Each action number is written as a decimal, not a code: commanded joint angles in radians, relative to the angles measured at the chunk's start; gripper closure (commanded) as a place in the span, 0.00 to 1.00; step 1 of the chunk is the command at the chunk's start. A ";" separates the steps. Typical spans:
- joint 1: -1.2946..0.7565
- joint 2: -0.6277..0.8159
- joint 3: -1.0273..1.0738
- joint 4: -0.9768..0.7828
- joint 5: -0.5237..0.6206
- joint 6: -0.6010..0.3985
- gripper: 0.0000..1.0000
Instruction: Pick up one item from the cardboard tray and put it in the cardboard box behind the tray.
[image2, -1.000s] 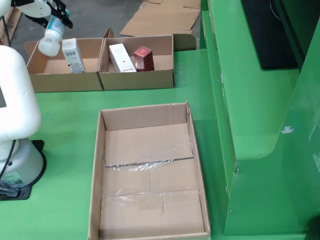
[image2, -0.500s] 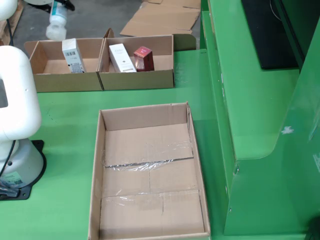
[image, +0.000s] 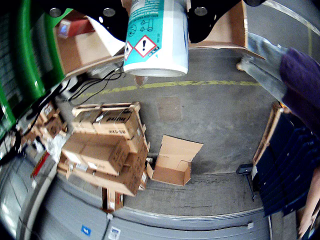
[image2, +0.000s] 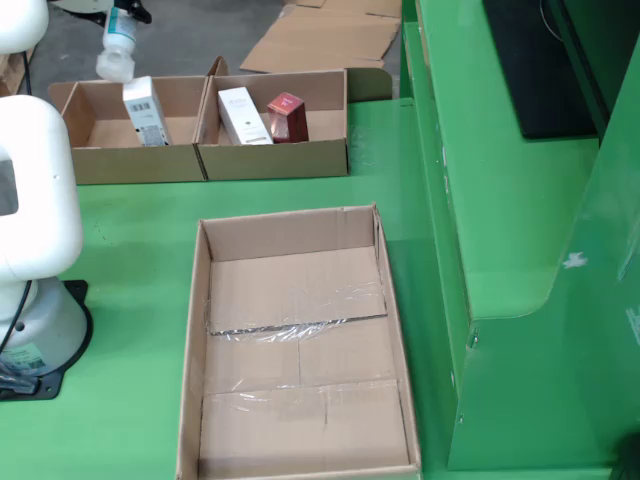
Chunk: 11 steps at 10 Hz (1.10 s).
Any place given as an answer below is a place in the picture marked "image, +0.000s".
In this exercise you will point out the bare person hand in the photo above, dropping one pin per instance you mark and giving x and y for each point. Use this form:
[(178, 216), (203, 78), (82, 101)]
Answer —
[(306, 225)]

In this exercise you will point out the brown carton with black print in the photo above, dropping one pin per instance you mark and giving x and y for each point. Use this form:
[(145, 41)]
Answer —
[(117, 122)]

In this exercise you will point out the bare person forearm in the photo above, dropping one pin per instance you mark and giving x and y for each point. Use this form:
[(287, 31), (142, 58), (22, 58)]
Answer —
[(314, 192)]

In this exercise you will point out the person in purple top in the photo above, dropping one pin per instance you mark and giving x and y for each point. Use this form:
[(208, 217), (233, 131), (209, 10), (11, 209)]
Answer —
[(300, 75)]

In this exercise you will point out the white spray bottle teal label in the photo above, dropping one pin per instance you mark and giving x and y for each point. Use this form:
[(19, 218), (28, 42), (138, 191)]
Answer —
[(160, 50)]

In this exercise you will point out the long brown carton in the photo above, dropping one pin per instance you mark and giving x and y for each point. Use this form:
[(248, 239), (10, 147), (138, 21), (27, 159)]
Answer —
[(95, 152)]

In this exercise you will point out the green metal shelf unit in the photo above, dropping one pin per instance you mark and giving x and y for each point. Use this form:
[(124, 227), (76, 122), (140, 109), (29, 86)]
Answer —
[(25, 50)]

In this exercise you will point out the open empty cardboard carton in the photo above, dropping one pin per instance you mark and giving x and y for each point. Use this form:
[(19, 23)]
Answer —
[(172, 170)]

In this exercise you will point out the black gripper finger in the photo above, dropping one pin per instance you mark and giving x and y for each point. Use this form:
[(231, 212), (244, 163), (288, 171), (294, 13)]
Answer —
[(207, 20), (100, 10)]

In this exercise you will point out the small plain brown carton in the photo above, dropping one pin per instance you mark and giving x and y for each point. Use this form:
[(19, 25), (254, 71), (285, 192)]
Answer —
[(86, 120)]

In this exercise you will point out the big brown carton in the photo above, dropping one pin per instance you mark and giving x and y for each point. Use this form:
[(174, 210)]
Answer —
[(132, 175)]

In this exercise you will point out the small upright brown carton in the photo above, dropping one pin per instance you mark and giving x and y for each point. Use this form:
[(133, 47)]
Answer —
[(110, 200)]

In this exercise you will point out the black device on stand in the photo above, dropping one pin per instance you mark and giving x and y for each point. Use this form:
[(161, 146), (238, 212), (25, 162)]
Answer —
[(245, 170)]

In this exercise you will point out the dark blue stacked crates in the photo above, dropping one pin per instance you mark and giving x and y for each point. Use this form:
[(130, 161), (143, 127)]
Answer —
[(287, 170)]

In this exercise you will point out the tall white product carton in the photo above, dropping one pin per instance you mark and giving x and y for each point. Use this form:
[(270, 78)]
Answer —
[(110, 42)]

